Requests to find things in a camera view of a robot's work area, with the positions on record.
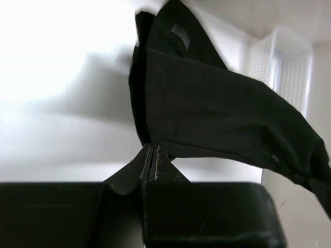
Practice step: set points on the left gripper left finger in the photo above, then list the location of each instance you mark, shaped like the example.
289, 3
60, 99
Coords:
76, 214

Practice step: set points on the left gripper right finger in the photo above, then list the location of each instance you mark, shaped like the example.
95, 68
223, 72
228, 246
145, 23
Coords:
180, 213

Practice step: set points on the black shorts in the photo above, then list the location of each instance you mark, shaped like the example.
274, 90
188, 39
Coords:
186, 100

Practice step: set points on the white plastic mesh basket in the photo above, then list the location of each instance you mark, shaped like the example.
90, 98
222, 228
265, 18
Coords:
283, 61

